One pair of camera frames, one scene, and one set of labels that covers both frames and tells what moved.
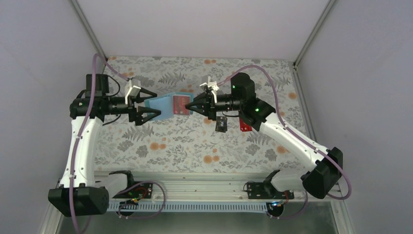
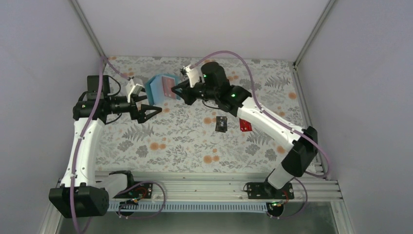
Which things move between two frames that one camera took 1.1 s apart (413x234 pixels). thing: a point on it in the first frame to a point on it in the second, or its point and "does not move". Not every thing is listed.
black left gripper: x=134 y=116 does not move
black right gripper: x=205 y=99 to x=185 y=93
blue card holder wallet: x=177 y=103 to x=159 y=87
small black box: x=221 y=124 does not move
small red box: x=244 y=127 does not move
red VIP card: x=179 y=103 to x=168 y=83
